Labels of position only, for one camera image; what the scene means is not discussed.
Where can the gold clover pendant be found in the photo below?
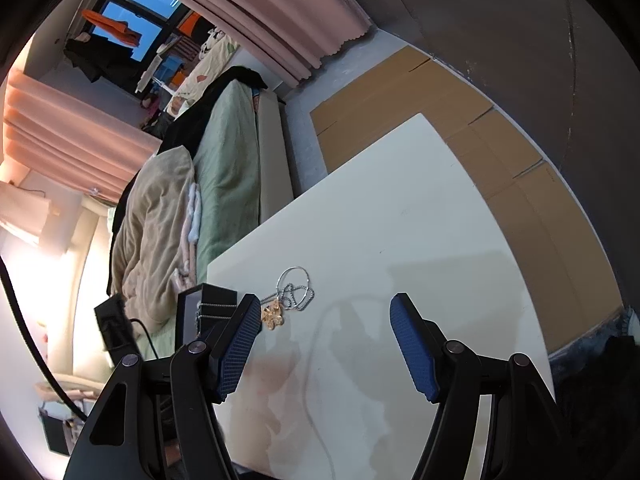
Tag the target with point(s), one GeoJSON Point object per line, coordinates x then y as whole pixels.
{"type": "Point", "coordinates": [272, 317]}

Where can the dark cloth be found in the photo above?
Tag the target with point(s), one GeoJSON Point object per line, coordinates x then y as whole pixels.
{"type": "Point", "coordinates": [600, 385]}

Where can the orange box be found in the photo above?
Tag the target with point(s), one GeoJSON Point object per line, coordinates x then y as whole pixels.
{"type": "Point", "coordinates": [192, 25]}

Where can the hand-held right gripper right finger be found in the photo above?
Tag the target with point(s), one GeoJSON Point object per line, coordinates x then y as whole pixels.
{"type": "Point", "coordinates": [417, 355]}

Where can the beige blanket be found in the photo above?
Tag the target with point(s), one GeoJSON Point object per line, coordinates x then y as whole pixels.
{"type": "Point", "coordinates": [150, 220]}

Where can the pink and white cloth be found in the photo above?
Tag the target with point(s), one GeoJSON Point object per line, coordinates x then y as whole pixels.
{"type": "Point", "coordinates": [192, 220]}

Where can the floral window seat cushion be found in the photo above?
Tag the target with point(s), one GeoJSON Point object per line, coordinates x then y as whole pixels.
{"type": "Point", "coordinates": [205, 67]}

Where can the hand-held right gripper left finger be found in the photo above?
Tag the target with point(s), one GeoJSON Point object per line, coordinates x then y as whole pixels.
{"type": "Point", "coordinates": [240, 345]}

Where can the orange hanging cloth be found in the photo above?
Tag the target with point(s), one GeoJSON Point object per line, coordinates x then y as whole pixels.
{"type": "Point", "coordinates": [115, 27]}

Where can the black box with white inside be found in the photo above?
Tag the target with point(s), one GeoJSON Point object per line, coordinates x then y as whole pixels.
{"type": "Point", "coordinates": [187, 320]}

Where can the pink curtain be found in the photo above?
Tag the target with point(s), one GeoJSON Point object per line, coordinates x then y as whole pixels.
{"type": "Point", "coordinates": [65, 130]}
{"type": "Point", "coordinates": [280, 15]}

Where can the dark framed window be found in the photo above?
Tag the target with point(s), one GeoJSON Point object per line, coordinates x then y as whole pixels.
{"type": "Point", "coordinates": [125, 15]}

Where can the bed with green sheet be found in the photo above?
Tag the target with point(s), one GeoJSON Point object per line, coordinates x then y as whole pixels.
{"type": "Point", "coordinates": [200, 110]}
{"type": "Point", "coordinates": [230, 170]}

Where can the black hanging clothes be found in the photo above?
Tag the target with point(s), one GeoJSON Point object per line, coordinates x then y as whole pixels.
{"type": "Point", "coordinates": [100, 60]}

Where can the black bag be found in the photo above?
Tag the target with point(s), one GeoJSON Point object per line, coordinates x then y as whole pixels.
{"type": "Point", "coordinates": [55, 432]}

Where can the small white rack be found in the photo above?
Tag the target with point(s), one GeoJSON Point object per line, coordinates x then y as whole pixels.
{"type": "Point", "coordinates": [155, 77]}

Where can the blue storage box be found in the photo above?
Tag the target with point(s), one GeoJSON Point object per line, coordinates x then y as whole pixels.
{"type": "Point", "coordinates": [172, 65]}

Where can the brown cardboard sheet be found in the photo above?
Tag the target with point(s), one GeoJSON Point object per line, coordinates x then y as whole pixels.
{"type": "Point", "coordinates": [380, 105]}
{"type": "Point", "coordinates": [560, 260]}

